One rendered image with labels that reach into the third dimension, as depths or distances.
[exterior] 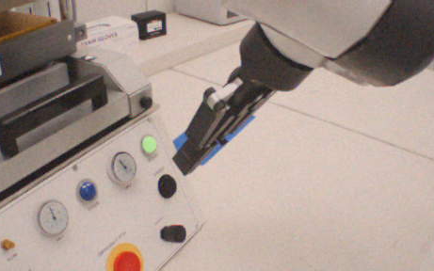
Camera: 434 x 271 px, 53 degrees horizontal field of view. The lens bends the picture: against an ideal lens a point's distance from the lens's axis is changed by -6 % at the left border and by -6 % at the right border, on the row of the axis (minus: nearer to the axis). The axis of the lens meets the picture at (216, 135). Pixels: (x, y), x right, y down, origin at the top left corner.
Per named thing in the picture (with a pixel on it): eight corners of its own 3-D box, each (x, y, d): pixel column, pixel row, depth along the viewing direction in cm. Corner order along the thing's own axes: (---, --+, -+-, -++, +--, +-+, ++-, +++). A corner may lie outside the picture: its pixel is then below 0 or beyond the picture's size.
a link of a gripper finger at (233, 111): (266, 92, 48) (259, 95, 47) (212, 151, 55) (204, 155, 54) (243, 64, 49) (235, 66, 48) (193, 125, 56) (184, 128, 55)
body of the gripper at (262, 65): (288, 9, 49) (243, 65, 55) (240, 17, 43) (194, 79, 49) (333, 61, 47) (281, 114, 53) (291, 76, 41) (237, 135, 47)
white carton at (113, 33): (47, 59, 121) (43, 33, 118) (114, 39, 136) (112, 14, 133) (70, 70, 114) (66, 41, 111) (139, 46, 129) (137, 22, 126)
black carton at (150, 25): (132, 37, 138) (130, 14, 134) (155, 30, 143) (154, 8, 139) (142, 40, 134) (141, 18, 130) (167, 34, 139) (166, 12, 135)
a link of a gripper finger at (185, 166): (214, 145, 56) (210, 147, 55) (187, 175, 61) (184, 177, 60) (200, 126, 57) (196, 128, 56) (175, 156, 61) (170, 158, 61)
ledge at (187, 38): (7, 80, 121) (4, 65, 119) (207, 14, 177) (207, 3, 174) (65, 111, 104) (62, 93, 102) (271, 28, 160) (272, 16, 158)
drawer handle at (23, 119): (0, 152, 46) (-9, 119, 44) (97, 100, 57) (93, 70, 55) (10, 158, 45) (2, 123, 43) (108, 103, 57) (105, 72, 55)
